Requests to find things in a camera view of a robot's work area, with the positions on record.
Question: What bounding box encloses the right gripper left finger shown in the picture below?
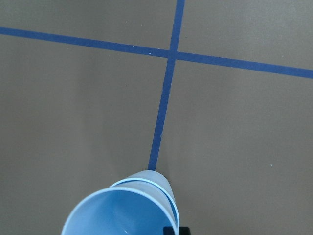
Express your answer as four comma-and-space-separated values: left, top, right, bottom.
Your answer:
163, 227, 174, 235

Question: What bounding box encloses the light blue cup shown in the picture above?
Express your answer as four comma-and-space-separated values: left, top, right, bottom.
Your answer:
110, 170, 180, 228
61, 187, 179, 235

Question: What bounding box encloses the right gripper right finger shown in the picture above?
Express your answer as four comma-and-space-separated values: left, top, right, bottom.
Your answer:
179, 227, 190, 235

